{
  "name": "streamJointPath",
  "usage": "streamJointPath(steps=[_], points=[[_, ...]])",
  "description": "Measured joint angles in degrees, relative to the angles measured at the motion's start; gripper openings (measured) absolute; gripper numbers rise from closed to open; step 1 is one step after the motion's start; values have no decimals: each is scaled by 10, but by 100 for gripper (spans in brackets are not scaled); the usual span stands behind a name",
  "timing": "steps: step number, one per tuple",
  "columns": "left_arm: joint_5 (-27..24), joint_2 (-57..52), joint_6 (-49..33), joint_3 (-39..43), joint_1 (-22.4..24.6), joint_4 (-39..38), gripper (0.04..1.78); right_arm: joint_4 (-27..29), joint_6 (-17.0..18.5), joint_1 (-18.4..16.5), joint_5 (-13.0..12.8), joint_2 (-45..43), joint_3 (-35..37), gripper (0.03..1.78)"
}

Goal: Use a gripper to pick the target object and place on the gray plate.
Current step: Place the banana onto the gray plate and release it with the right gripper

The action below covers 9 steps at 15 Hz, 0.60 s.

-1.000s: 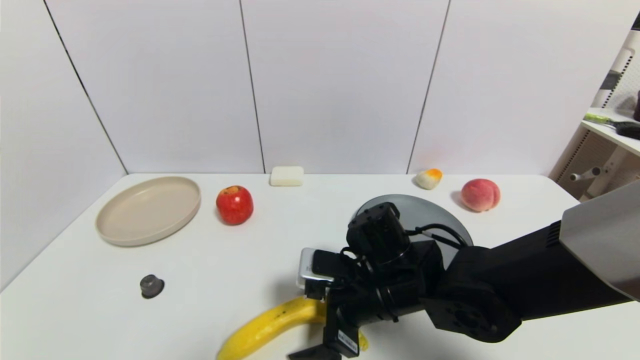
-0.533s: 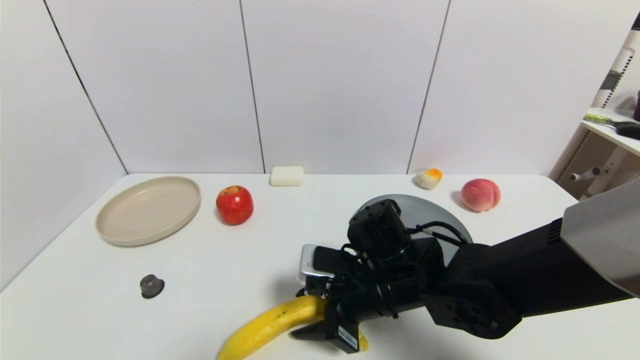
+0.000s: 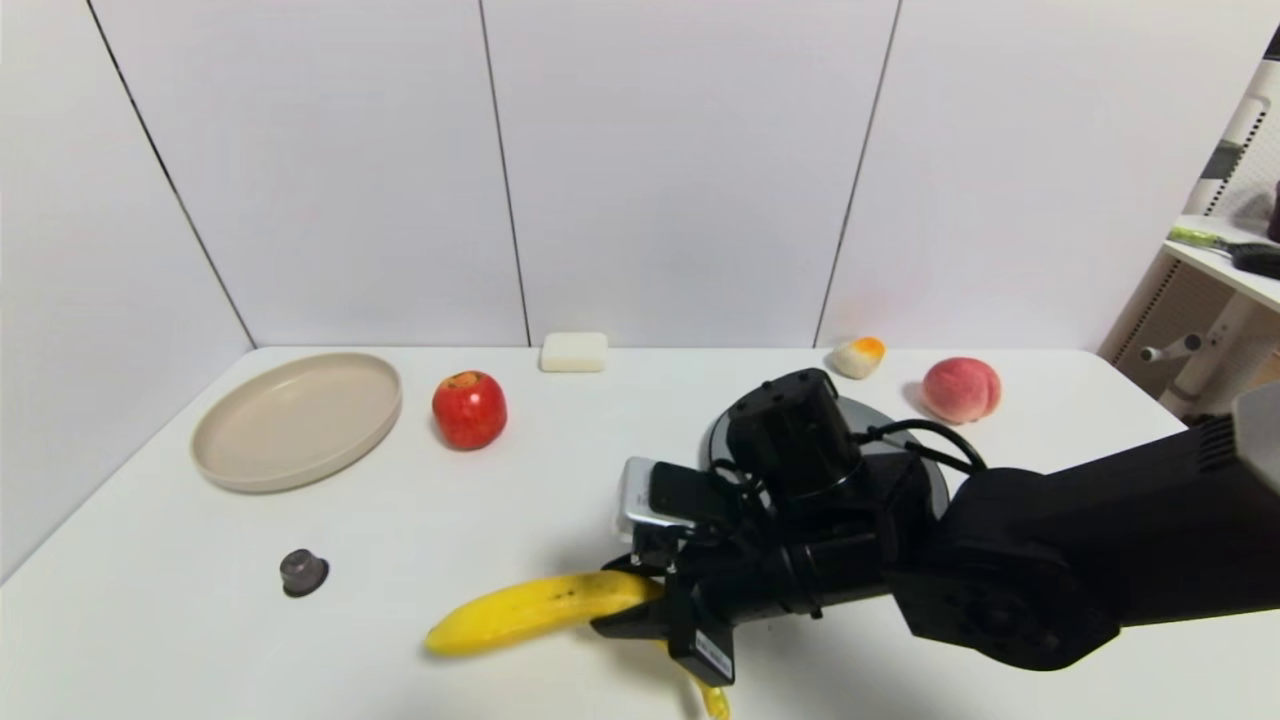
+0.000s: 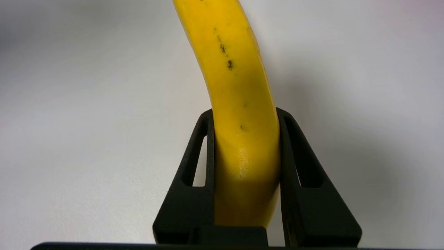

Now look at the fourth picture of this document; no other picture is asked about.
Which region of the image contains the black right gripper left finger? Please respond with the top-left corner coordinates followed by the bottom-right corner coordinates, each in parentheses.
top-left (153, 109), bottom-right (216, 244)

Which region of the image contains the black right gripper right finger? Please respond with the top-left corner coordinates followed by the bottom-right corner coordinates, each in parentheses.
top-left (276, 107), bottom-right (362, 248)

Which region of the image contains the yellow banana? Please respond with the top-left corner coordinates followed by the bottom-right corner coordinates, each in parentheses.
top-left (172, 0), bottom-right (281, 230)

